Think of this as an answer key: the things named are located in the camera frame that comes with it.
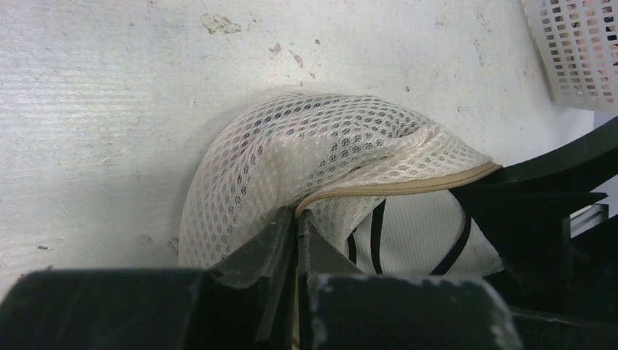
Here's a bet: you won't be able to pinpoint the white bra black straps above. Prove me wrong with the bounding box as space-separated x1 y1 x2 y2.
345 189 504 279

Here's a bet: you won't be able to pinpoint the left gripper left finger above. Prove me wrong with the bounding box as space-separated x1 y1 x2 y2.
1 209 296 349

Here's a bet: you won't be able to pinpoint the white plastic basket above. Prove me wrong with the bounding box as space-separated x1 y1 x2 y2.
522 0 617 113

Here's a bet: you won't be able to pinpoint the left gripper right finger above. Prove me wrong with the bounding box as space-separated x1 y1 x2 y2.
298 212 523 349

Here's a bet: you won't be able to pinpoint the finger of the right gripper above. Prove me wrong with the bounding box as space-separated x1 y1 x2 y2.
452 119 617 323

